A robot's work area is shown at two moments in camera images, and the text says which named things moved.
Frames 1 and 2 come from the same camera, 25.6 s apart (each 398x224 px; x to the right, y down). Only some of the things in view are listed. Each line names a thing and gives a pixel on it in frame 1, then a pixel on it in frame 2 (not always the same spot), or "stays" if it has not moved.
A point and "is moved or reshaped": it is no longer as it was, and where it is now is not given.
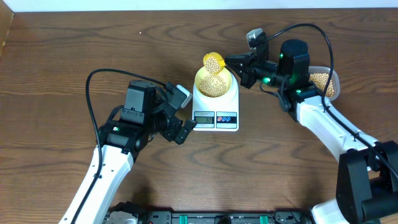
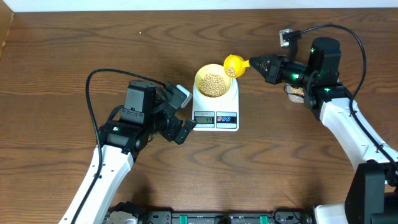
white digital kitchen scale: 220,114 stays
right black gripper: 245,72 → 270,74
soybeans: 212,65 → 231,71
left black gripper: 170,132 stays
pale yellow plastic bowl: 212,85 stays
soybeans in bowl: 212,86 stays
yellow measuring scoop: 219,57 is moved or reshaped
